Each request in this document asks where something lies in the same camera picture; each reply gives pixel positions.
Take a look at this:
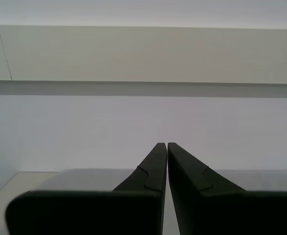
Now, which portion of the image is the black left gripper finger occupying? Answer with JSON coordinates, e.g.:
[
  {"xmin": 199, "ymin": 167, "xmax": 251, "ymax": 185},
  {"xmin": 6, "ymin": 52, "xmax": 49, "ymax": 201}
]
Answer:
[
  {"xmin": 4, "ymin": 142, "xmax": 168, "ymax": 235},
  {"xmin": 167, "ymin": 142, "xmax": 287, "ymax": 235}
]

